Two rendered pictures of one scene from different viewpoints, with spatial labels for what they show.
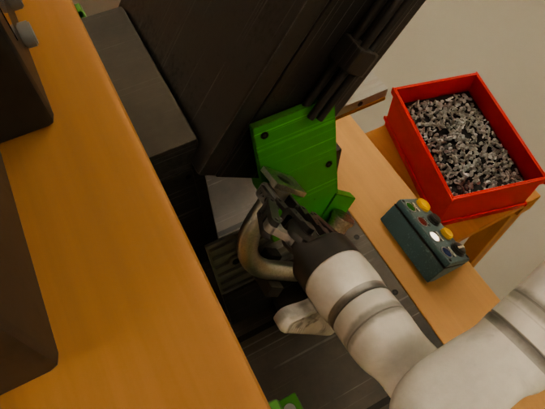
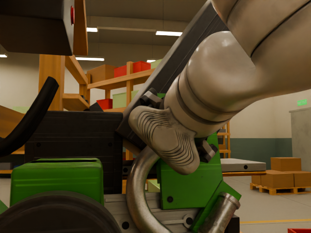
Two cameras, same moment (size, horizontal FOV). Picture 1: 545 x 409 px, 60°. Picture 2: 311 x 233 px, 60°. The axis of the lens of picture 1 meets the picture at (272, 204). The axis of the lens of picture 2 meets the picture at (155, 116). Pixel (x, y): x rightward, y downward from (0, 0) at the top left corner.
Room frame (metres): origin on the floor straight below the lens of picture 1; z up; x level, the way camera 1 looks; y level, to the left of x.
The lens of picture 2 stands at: (-0.12, -0.11, 1.18)
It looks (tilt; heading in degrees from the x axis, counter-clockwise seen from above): 5 degrees up; 15
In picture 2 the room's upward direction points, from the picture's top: straight up
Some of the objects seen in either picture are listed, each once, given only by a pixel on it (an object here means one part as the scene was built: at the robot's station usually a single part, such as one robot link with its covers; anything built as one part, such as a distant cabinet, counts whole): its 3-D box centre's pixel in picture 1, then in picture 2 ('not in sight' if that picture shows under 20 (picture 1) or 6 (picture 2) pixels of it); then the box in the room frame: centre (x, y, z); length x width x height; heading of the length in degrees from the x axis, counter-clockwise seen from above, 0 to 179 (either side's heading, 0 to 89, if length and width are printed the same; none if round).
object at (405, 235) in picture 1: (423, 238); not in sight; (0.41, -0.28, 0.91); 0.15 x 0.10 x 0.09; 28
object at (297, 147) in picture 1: (288, 157); (183, 147); (0.40, -0.02, 1.17); 0.13 x 0.12 x 0.20; 28
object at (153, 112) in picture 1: (127, 161); (79, 187); (0.47, 0.24, 1.07); 0.30 x 0.18 x 0.34; 28
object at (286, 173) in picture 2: not in sight; (282, 174); (6.86, -1.32, 0.37); 1.20 x 0.80 x 0.74; 120
